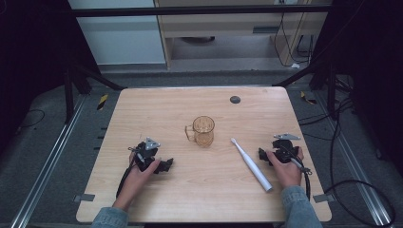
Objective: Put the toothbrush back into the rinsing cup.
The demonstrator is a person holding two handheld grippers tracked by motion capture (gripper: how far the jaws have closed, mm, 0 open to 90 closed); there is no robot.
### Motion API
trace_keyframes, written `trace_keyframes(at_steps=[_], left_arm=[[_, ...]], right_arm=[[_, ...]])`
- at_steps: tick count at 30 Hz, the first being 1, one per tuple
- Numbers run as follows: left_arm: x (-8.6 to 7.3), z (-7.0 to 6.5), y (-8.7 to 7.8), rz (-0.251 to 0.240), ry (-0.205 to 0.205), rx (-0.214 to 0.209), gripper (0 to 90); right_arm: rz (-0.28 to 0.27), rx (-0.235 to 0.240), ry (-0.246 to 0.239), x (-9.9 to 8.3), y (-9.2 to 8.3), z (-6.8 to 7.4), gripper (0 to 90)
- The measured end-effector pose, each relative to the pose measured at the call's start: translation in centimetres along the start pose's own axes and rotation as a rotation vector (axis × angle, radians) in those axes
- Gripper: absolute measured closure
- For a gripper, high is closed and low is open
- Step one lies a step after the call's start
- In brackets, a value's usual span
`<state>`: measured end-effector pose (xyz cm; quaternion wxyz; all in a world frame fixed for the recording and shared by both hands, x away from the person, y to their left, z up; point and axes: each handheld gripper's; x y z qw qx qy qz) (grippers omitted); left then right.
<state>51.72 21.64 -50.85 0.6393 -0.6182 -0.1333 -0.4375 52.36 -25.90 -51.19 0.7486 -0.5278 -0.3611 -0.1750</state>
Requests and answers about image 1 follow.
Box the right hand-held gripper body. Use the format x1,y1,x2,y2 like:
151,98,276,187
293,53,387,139
271,133,302,164

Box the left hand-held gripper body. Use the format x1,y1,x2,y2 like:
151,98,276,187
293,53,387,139
127,136,162,174

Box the person's right hand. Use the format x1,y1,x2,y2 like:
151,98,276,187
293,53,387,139
265,146,305,191

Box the person's left hand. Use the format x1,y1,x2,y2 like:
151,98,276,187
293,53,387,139
112,151,163,213

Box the white electric toothbrush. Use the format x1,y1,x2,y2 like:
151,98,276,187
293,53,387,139
230,137,274,193

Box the clear glass mug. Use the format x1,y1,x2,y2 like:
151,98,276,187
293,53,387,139
184,115,216,148

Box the yellow black tape marker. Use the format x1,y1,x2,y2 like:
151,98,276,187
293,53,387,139
96,93,109,111
299,90,317,105

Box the black metal stand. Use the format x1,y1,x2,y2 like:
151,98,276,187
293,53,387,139
273,60,353,122
62,61,126,125

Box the white cabinet panel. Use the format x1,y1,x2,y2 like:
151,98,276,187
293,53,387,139
67,0,167,66

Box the wooden desk cabinet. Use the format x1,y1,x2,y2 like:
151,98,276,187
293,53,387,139
154,0,332,69

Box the black metal crossbar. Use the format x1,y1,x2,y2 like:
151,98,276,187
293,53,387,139
67,4,332,18

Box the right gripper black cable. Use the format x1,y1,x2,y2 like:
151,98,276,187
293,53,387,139
289,155,314,201

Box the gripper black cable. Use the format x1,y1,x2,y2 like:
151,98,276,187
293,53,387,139
289,155,314,201
115,162,137,199

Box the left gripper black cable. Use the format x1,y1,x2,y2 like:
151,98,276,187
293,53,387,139
115,162,137,199

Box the grey metal table bracket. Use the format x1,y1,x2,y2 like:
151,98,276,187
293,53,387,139
73,193,96,203
313,193,336,203

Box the aluminium floor rail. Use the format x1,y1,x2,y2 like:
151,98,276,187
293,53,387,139
312,91,395,228
9,94,88,228

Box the black hanging cables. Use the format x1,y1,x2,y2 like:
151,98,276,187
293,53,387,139
273,0,316,68

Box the thin black floor cable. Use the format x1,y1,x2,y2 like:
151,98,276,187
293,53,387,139
17,108,46,131

